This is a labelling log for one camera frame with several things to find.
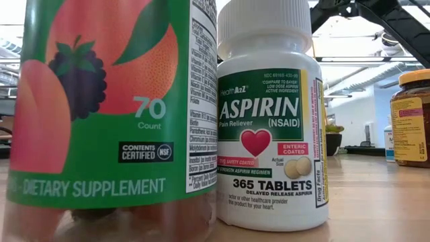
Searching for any black ceiling cord reel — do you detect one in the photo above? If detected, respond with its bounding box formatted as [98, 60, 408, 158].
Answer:
[381, 30, 401, 48]

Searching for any amber fish oil bottle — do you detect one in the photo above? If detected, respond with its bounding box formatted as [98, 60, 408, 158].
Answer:
[389, 69, 430, 169]

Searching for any white melatonin bottle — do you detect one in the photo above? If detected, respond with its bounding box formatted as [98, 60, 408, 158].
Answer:
[383, 114, 396, 164]

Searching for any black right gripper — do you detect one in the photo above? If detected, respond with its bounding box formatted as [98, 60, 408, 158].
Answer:
[308, 0, 362, 34]

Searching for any white aspirin bottle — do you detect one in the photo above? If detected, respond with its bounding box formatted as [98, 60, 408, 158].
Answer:
[216, 0, 331, 233]

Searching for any potted succulent in black pot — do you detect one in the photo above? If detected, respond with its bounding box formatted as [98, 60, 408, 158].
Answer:
[324, 123, 346, 157]

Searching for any black aluminium extrusion frame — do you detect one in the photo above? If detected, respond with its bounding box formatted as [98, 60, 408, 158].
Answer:
[0, 143, 386, 159]

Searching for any clear bottle green fruit label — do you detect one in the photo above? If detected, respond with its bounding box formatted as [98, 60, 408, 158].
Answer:
[0, 0, 218, 242]

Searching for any long ceiling light bar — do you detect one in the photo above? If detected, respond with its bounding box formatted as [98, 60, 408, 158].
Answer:
[315, 56, 421, 64]

